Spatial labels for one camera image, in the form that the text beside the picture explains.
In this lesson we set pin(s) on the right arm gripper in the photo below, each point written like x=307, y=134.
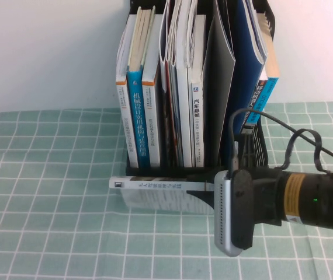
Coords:
x=265, y=201

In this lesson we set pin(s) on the white autonomous driving book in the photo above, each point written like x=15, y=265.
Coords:
x=149, y=185

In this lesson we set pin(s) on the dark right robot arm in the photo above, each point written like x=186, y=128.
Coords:
x=315, y=201

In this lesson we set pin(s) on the black plastic book holder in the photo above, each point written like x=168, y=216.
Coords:
x=261, y=146

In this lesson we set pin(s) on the white automotive suspension book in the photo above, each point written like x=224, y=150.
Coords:
x=197, y=116

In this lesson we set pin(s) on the white book orange band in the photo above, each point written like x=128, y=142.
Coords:
x=125, y=131
x=150, y=122

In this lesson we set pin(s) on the blue spine mechanical design book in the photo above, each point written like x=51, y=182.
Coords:
x=138, y=116

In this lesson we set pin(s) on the dark blue mobile robot book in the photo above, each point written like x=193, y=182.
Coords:
x=255, y=96

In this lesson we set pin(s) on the cyan spine book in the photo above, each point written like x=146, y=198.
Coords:
x=268, y=90

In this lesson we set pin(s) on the thin magazine bluish spine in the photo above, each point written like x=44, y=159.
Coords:
x=178, y=122

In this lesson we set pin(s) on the thick white magazine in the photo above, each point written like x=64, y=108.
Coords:
x=184, y=102

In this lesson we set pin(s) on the dark grey cover magazine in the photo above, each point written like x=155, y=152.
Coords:
x=219, y=73

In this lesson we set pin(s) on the blue cover magazine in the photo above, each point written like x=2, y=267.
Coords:
x=246, y=73

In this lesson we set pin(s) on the green checkered tablecloth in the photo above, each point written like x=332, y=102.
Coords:
x=67, y=233

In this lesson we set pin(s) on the dark magazine white curved cover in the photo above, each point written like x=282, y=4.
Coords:
x=163, y=43

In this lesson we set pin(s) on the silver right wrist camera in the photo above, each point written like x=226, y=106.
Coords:
x=223, y=218

